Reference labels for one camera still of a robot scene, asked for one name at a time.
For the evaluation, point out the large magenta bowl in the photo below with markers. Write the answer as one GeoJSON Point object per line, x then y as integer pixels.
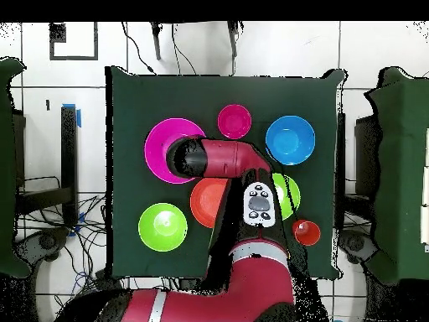
{"type": "Point", "coordinates": [156, 151]}

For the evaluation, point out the black pedestal foot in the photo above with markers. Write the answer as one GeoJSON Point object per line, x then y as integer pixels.
{"type": "Point", "coordinates": [355, 243]}
{"type": "Point", "coordinates": [47, 242]}

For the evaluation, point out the small crimson pink bowl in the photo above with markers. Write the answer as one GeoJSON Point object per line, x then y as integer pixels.
{"type": "Point", "coordinates": [234, 121]}

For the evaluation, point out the black square floor frame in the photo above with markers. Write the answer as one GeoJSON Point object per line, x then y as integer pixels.
{"type": "Point", "coordinates": [57, 33]}

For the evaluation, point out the light blue bowl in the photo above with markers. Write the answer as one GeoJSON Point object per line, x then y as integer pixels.
{"type": "Point", "coordinates": [291, 139]}

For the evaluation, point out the blue tape strip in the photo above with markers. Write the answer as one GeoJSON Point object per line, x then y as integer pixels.
{"type": "Point", "coordinates": [79, 117]}

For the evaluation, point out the black tripod leg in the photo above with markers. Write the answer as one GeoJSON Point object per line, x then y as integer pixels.
{"type": "Point", "coordinates": [233, 40]}
{"type": "Point", "coordinates": [156, 43]}

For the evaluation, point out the lime green bowl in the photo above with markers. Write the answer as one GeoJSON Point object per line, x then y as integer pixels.
{"type": "Point", "coordinates": [163, 227]}
{"type": "Point", "coordinates": [292, 198]}

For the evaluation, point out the orange cup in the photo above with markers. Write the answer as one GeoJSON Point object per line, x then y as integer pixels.
{"type": "Point", "coordinates": [310, 234]}

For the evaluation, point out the dark green table cloth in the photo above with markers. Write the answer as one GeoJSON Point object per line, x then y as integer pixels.
{"type": "Point", "coordinates": [167, 94]}

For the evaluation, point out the green cloth covered side table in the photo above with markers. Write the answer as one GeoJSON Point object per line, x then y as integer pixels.
{"type": "Point", "coordinates": [6, 167]}
{"type": "Point", "coordinates": [399, 167]}

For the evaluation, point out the orange bowl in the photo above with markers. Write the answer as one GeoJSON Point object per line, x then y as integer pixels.
{"type": "Point", "coordinates": [206, 201]}

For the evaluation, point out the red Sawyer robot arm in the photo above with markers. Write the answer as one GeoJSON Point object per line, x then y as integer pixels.
{"type": "Point", "coordinates": [261, 285]}

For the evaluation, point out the black metal stand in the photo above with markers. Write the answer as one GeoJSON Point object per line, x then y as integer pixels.
{"type": "Point", "coordinates": [69, 151]}
{"type": "Point", "coordinates": [367, 151]}

